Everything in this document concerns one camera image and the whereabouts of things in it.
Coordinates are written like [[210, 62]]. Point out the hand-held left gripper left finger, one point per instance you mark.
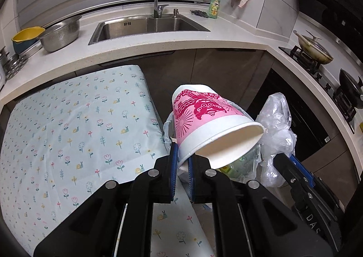
[[173, 172]]

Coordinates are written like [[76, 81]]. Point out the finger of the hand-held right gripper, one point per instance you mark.
[[290, 177]]

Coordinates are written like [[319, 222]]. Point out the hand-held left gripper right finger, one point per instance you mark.
[[190, 180]]

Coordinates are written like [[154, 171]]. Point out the clear plastic trash bag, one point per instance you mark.
[[275, 132]]

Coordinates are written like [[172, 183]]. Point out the pink patterned paper cup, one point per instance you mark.
[[212, 121]]

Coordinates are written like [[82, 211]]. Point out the black built-in appliance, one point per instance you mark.
[[306, 115]]

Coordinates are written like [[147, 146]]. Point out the black gas stove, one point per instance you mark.
[[326, 78]]

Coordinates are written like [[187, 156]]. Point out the floral tablecloth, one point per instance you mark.
[[71, 138]]

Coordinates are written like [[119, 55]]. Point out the black frying pan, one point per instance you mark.
[[351, 84]]

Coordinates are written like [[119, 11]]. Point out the wok with glass lid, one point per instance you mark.
[[314, 47]]

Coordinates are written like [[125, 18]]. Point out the steel sink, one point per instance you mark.
[[147, 26]]

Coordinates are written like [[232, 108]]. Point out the sink soap dispenser pump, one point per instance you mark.
[[175, 12]]

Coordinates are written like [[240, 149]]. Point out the steel wool scrubber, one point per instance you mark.
[[198, 12]]

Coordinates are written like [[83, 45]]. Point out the green dish soap bottle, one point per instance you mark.
[[214, 7]]

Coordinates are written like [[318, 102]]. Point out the steel colander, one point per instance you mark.
[[59, 34]]

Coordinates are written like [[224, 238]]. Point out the metal tray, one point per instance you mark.
[[32, 48]]

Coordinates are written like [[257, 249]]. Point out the round metal steamer rack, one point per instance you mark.
[[14, 65]]

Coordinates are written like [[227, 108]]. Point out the blue bowl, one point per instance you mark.
[[21, 47]]

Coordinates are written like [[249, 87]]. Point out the yellow bowl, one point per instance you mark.
[[27, 34]]

